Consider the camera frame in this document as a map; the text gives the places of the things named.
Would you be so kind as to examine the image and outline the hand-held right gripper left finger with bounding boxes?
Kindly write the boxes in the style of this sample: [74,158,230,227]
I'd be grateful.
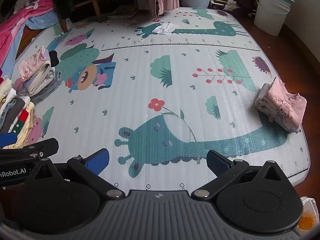
[24,148,126,201]

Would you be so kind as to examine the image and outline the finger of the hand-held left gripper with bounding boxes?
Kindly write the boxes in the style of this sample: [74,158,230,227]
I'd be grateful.
[0,138,59,166]
[0,132,18,148]

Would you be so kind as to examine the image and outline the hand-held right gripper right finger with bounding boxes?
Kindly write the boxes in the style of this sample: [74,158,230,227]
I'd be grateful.
[191,150,293,201]

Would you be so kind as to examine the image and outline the pile of mixed clothes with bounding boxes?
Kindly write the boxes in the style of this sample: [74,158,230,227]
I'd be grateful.
[0,74,43,148]

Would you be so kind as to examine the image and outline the folded grey garment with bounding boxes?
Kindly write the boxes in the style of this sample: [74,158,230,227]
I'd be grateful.
[29,72,63,106]

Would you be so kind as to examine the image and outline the folded beige garment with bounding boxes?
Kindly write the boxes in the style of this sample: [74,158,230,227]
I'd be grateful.
[27,64,56,93]

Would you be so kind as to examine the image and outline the folded pink floral garment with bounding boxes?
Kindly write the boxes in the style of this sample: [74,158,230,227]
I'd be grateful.
[17,46,51,82]

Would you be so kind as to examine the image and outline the printed animal play mat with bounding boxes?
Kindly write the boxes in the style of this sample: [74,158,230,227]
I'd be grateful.
[12,6,312,193]

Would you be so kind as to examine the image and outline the folded pink printed garment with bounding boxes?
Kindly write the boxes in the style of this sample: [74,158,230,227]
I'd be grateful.
[255,76,308,134]

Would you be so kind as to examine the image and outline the black socks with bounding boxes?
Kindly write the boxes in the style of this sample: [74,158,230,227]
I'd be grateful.
[48,50,61,67]

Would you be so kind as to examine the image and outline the clear plastic bag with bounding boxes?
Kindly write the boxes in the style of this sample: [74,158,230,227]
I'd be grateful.
[297,196,320,232]

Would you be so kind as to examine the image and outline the pink and blue blanket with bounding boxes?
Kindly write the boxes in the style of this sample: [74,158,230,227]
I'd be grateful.
[0,0,62,68]

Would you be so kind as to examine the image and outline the crumpled white paper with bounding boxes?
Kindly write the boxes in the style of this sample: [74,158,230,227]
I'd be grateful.
[152,22,178,35]

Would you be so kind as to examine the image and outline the stack of magazines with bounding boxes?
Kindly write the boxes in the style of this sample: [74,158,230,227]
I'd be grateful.
[107,5,138,23]

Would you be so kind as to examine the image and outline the wooden chair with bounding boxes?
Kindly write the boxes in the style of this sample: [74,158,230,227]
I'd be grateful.
[47,0,103,33]

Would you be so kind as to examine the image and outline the white bucket with teal rim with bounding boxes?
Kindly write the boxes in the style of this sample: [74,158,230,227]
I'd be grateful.
[253,0,296,37]

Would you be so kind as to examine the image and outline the white cloth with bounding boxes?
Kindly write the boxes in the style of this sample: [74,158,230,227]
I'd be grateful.
[224,0,242,12]

